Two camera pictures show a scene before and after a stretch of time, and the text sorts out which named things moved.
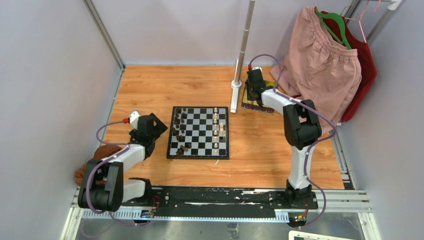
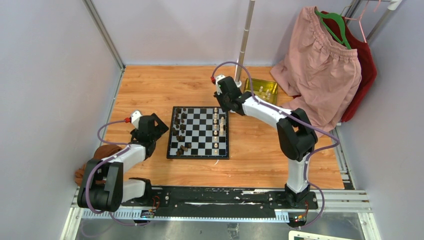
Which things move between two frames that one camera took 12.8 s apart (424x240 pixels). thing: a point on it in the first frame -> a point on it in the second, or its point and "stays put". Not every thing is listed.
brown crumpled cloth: x=102 y=152 stays put
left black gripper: x=158 y=128 stays put
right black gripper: x=250 y=97 -> x=219 y=97
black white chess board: x=199 y=132 stays put
